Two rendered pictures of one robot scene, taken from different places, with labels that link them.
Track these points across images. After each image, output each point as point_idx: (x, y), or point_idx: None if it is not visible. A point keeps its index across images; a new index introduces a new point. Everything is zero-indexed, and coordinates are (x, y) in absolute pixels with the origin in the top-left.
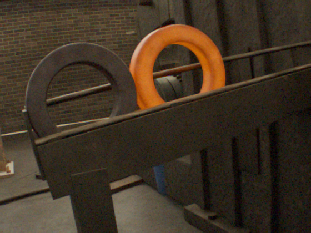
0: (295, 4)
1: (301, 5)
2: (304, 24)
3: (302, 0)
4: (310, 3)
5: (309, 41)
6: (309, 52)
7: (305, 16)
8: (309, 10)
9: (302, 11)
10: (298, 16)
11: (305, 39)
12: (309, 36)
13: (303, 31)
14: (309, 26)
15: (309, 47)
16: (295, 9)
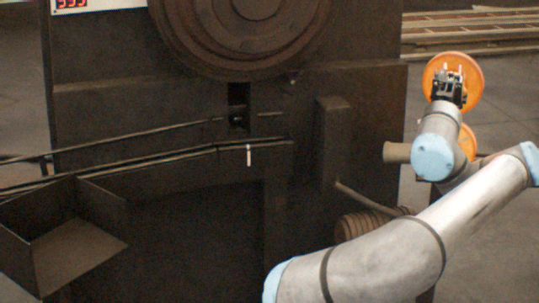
0: (55, 108)
1: (64, 108)
2: (65, 128)
3: (67, 102)
4: (80, 102)
5: (66, 148)
6: (70, 156)
7: (68, 119)
8: (77, 111)
9: (64, 114)
10: (57, 120)
11: (65, 143)
12: (73, 140)
13: (63, 136)
14: (74, 129)
15: (72, 151)
16: (55, 113)
